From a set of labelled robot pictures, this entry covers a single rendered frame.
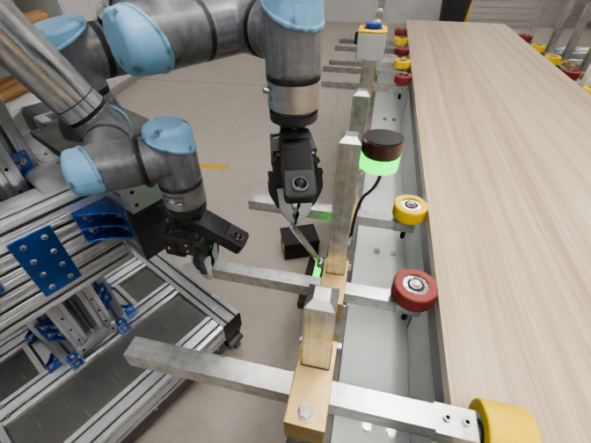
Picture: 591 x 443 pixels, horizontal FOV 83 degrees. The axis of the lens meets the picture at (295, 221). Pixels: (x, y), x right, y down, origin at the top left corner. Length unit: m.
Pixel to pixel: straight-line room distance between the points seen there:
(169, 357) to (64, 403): 0.99
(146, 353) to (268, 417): 1.00
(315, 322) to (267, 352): 1.21
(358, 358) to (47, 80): 0.82
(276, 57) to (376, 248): 0.78
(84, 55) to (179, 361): 0.65
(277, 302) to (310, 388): 1.28
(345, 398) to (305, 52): 0.43
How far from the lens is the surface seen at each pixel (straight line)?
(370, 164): 0.52
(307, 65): 0.46
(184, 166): 0.57
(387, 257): 1.11
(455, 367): 0.61
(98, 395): 1.45
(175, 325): 1.48
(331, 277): 0.69
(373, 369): 0.88
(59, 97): 0.67
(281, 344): 1.61
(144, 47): 0.45
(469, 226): 0.85
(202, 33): 0.48
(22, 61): 0.66
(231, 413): 1.51
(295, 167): 0.48
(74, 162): 0.58
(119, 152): 0.57
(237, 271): 0.72
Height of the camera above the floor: 1.40
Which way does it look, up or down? 41 degrees down
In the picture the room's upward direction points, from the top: straight up
